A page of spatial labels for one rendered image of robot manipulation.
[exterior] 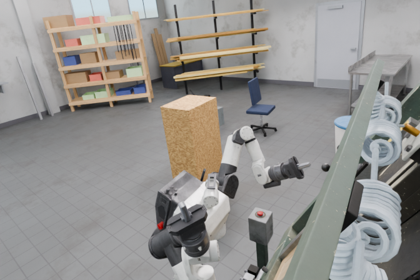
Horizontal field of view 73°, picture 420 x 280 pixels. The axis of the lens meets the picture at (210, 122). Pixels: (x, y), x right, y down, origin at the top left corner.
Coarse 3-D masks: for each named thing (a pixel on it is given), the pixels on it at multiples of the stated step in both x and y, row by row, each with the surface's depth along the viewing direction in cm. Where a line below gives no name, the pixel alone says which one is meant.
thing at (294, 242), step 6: (414, 120) 98; (414, 126) 96; (402, 132) 98; (390, 138) 105; (402, 138) 99; (366, 168) 109; (378, 168) 107; (360, 174) 111; (366, 174) 110; (354, 180) 113; (300, 234) 138; (294, 240) 142; (288, 246) 146; (294, 246) 141; (282, 252) 148; (288, 252) 145; (282, 258) 148
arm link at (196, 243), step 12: (192, 216) 83; (204, 216) 82; (168, 228) 81; (180, 228) 80; (192, 228) 82; (204, 228) 85; (180, 240) 83; (192, 240) 84; (204, 240) 85; (192, 252) 86
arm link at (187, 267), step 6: (186, 258) 91; (186, 264) 92; (198, 264) 98; (186, 270) 92; (192, 270) 94; (198, 270) 97; (204, 270) 97; (210, 270) 96; (192, 276) 93; (198, 276) 94; (204, 276) 94; (210, 276) 94
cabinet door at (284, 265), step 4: (292, 252) 138; (288, 256) 142; (284, 260) 144; (288, 260) 138; (284, 264) 139; (288, 264) 133; (280, 268) 141; (284, 268) 134; (280, 272) 136; (284, 272) 129; (276, 276) 137; (280, 276) 132
